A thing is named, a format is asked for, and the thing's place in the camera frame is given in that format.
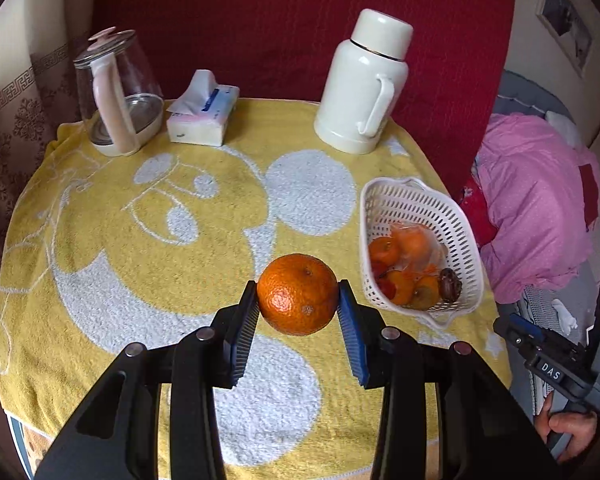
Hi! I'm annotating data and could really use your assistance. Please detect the red floral cloth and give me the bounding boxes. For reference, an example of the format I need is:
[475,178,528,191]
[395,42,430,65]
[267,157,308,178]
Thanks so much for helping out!
[457,180,501,252]

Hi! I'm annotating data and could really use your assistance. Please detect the clear plastic bag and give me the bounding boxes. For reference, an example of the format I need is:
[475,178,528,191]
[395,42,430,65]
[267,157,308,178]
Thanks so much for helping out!
[389,221,449,282]

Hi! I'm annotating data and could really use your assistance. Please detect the white knitted cloth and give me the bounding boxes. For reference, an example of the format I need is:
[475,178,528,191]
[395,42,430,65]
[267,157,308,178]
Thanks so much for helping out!
[520,280,597,343]

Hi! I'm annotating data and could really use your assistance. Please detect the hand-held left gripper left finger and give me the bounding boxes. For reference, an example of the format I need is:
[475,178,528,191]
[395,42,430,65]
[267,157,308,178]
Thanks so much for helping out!
[32,280,261,480]

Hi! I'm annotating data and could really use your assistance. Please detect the white plastic basket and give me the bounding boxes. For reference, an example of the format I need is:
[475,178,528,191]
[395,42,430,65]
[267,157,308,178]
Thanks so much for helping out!
[358,176,485,331]

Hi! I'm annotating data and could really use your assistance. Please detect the printed table cover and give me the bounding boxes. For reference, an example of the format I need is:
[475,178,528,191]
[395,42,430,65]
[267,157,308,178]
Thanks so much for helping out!
[6,411,52,478]

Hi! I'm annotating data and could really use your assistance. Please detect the brown patterned curtain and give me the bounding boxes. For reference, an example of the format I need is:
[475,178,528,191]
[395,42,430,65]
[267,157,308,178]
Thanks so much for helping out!
[0,42,86,301]

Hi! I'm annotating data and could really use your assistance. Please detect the pink dotted quilt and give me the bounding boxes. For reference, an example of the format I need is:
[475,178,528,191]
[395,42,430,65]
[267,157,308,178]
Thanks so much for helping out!
[472,112,600,306]

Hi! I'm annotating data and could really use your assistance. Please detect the person's right hand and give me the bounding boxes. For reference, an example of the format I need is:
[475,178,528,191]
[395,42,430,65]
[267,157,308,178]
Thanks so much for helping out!
[534,392,599,463]

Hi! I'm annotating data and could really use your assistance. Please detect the yellow printed towel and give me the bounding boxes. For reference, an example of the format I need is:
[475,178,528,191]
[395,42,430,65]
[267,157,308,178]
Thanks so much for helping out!
[0,97,512,480]

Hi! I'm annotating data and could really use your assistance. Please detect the framed wall picture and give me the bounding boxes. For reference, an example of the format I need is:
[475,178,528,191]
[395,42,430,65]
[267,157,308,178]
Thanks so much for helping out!
[536,0,595,79]

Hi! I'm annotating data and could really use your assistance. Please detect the glass kettle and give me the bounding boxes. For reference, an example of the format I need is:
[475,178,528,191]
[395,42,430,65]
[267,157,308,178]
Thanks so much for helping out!
[73,26,165,157]

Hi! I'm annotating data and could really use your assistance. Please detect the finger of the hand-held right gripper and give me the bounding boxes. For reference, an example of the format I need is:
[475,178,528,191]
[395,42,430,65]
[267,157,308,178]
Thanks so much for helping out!
[493,312,549,359]

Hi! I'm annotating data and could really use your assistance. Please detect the tissue pack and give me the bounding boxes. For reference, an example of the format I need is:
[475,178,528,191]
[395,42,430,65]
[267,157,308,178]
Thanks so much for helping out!
[166,69,241,147]

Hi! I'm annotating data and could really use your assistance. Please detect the red quilted blanket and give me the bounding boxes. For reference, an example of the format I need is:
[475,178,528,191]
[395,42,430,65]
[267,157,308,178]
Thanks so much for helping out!
[92,0,519,197]

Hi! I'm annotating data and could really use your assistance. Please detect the white curtain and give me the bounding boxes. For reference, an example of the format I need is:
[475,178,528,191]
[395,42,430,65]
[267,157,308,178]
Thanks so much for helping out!
[0,0,101,111]

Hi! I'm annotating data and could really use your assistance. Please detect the dark brown date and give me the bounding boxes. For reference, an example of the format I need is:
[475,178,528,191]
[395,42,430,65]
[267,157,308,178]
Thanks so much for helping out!
[438,268,464,304]

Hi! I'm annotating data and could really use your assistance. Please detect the red date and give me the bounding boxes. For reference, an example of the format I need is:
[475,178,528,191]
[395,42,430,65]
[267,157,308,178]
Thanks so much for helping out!
[370,260,392,297]

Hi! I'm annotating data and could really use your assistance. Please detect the large orange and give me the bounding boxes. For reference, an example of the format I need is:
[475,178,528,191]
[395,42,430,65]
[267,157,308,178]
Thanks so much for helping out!
[257,253,340,337]

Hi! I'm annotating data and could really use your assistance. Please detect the brownish orange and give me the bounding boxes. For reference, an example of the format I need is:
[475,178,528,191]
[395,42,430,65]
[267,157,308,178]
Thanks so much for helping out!
[409,275,441,311]

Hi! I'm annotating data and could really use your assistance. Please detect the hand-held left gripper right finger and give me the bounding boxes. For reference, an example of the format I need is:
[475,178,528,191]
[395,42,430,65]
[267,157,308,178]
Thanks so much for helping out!
[336,280,567,480]

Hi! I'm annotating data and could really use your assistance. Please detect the white thermos flask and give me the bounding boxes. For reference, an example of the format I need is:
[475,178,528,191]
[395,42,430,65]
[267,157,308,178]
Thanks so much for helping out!
[313,8,414,155]

